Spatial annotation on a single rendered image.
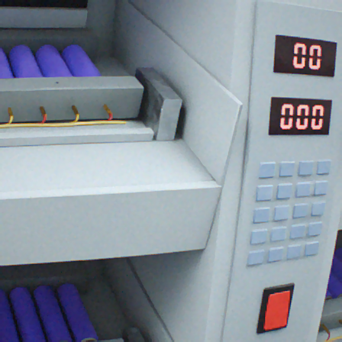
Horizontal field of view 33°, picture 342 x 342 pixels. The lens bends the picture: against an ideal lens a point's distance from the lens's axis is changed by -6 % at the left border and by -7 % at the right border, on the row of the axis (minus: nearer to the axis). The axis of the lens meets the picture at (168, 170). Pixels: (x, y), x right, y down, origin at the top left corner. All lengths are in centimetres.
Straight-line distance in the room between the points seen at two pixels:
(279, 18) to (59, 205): 16
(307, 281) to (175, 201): 12
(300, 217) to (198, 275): 7
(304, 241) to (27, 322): 22
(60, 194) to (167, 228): 7
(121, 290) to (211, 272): 16
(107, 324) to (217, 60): 25
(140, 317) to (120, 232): 15
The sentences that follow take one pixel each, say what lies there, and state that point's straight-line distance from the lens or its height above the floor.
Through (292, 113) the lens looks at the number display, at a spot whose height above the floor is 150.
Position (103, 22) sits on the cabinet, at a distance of 51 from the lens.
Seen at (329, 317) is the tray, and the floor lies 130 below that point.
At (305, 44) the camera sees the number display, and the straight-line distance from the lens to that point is 35.
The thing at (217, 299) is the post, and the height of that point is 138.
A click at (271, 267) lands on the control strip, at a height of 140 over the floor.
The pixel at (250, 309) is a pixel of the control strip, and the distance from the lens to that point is 38.
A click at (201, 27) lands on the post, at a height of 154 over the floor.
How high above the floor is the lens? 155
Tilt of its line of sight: 15 degrees down
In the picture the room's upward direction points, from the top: 4 degrees clockwise
